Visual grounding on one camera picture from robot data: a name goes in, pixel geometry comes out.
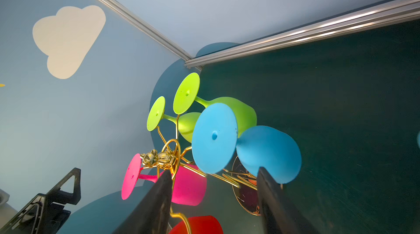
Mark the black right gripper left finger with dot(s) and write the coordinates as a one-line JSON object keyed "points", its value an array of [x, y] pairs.
{"points": [[151, 215]]}

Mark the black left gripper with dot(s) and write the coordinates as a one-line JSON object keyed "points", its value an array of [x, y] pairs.
{"points": [[45, 213]]}

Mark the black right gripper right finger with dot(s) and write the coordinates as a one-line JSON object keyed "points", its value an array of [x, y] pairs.
{"points": [[278, 213]]}

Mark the pink wine glass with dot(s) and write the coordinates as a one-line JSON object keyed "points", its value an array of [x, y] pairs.
{"points": [[189, 188]]}

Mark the red wine glass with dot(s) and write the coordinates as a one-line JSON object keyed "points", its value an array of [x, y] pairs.
{"points": [[199, 225]]}

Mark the green wine glass front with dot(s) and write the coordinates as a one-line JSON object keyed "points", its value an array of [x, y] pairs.
{"points": [[186, 122]]}

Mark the green wine glass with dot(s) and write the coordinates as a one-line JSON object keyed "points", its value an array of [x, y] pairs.
{"points": [[186, 122], [231, 109]]}

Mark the green wine glass rear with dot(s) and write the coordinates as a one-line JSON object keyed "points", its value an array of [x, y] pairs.
{"points": [[231, 109]]}

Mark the gold wire glass rack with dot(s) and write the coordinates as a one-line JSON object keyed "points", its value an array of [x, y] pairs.
{"points": [[170, 160]]}

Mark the aluminium frame rails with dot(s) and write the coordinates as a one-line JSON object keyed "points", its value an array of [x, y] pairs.
{"points": [[229, 34]]}

